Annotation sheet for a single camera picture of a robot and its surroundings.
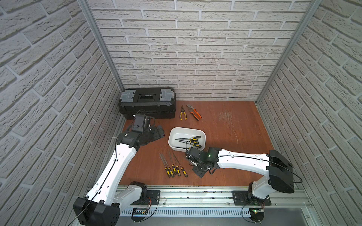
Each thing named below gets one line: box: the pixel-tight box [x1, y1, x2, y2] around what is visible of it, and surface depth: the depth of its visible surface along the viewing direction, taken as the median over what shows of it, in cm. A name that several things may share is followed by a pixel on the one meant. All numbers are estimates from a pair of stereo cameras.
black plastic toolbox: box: [118, 87, 177, 120], surface depth 99 cm
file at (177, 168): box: [172, 153, 181, 177], surface depth 83 cm
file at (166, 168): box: [158, 153, 172, 178], surface depth 84 cm
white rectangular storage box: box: [168, 126, 206, 153], surface depth 97 cm
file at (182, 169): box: [172, 152, 189, 178], surface depth 83 cm
